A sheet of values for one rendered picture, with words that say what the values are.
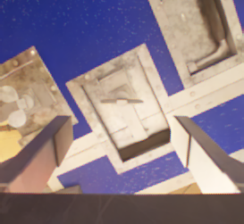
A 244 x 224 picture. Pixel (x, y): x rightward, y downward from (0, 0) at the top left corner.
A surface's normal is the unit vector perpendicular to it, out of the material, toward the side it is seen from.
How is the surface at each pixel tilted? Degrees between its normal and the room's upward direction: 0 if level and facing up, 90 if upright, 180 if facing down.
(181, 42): 90
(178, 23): 90
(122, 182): 90
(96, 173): 90
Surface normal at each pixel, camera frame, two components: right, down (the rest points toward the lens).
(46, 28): 0.00, 0.26
